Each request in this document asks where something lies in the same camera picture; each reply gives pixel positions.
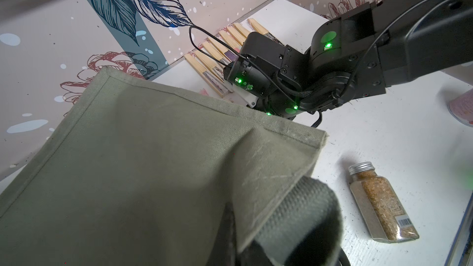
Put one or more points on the purple folding fan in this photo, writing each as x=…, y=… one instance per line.
x=223, y=49

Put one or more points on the olive green tote bag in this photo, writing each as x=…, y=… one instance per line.
x=138, y=174

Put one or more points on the white round tin can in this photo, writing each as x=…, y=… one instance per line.
x=461, y=108

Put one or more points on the glass spice jar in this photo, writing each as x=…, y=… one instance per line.
x=385, y=217

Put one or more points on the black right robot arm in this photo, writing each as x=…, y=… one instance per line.
x=358, y=54

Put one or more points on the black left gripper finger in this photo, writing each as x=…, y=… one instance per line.
x=224, y=251

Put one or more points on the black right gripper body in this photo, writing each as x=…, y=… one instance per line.
x=272, y=72

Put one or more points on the grey white folding fan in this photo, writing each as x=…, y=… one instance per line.
x=257, y=27

